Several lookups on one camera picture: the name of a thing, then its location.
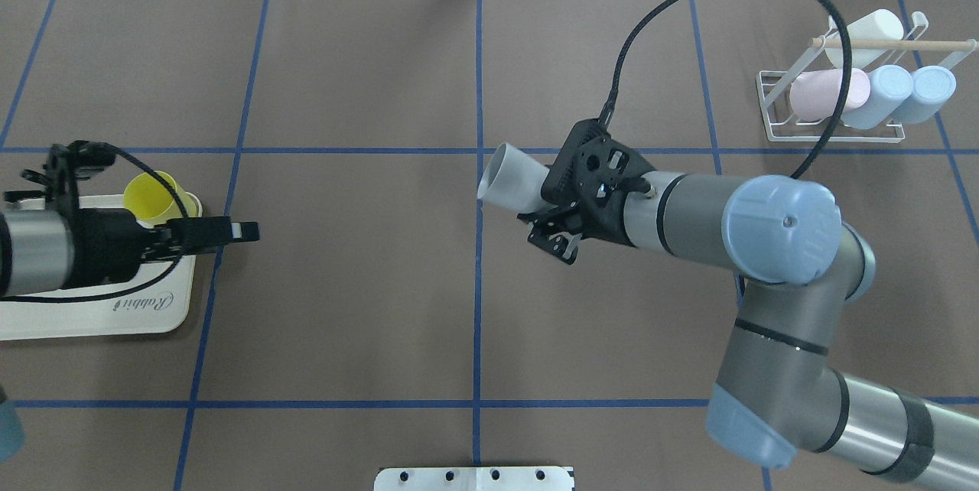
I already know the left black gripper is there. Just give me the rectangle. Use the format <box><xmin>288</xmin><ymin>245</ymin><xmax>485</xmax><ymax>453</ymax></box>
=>
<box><xmin>22</xmin><ymin>141</ymin><xmax>260</xmax><ymax>285</ymax></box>

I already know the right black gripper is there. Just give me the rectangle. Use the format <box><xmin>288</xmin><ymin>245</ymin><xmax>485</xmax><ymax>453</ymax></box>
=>
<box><xmin>525</xmin><ymin>119</ymin><xmax>655</xmax><ymax>265</ymax></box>

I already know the grey plastic cup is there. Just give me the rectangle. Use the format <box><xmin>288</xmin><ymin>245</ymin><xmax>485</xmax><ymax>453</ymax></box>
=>
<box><xmin>476</xmin><ymin>142</ymin><xmax>553</xmax><ymax>213</ymax></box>

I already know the yellow plastic cup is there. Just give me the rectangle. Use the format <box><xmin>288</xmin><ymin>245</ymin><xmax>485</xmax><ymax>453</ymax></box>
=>
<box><xmin>122</xmin><ymin>173</ymin><xmax>202</xmax><ymax>226</ymax></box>

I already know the pink plastic cup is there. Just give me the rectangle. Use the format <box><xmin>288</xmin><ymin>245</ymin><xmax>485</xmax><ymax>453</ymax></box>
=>
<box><xmin>788</xmin><ymin>69</ymin><xmax>871</xmax><ymax>122</ymax></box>

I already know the light blue cup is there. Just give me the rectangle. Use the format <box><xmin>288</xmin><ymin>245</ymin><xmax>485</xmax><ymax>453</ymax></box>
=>
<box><xmin>890</xmin><ymin>65</ymin><xmax>958</xmax><ymax>125</ymax></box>
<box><xmin>841</xmin><ymin>65</ymin><xmax>913</xmax><ymax>131</ymax></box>

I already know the cream white plastic cup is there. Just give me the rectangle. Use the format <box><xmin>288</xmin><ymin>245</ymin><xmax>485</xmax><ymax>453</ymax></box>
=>
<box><xmin>847</xmin><ymin>8</ymin><xmax>903</xmax><ymax>69</ymax></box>

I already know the light blue cup front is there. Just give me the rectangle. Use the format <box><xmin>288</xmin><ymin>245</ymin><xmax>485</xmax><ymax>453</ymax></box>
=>
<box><xmin>890</xmin><ymin>65</ymin><xmax>958</xmax><ymax>125</ymax></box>

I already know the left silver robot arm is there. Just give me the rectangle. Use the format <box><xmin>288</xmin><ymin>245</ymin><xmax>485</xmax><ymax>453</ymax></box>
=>
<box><xmin>1</xmin><ymin>140</ymin><xmax>260</xmax><ymax>304</ymax></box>

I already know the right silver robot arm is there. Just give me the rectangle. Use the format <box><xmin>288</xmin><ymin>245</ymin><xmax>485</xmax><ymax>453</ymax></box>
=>
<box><xmin>518</xmin><ymin>119</ymin><xmax>977</xmax><ymax>490</ymax></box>

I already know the cream plastic tray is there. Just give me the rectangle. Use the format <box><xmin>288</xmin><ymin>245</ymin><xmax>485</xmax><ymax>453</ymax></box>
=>
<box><xmin>2</xmin><ymin>195</ymin><xmax>196</xmax><ymax>341</ymax></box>

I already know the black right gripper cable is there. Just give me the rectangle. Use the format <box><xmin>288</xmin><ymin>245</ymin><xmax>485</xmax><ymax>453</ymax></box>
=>
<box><xmin>598</xmin><ymin>0</ymin><xmax>853</xmax><ymax>181</ymax></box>

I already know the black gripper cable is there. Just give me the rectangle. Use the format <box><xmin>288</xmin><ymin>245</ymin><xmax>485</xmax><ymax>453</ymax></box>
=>
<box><xmin>0</xmin><ymin>142</ymin><xmax>192</xmax><ymax>304</ymax></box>
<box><xmin>598</xmin><ymin>0</ymin><xmax>853</xmax><ymax>181</ymax></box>

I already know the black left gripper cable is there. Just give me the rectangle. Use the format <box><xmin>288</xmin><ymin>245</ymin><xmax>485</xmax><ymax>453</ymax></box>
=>
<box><xmin>0</xmin><ymin>142</ymin><xmax>192</xmax><ymax>304</ymax></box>

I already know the white wire cup rack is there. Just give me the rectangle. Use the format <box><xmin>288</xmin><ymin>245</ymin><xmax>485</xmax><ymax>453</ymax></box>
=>
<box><xmin>755</xmin><ymin>12</ymin><xmax>977</xmax><ymax>144</ymax></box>

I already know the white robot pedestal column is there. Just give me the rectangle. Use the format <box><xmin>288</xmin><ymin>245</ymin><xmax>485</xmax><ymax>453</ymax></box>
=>
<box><xmin>372</xmin><ymin>466</ymin><xmax>577</xmax><ymax>490</ymax></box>

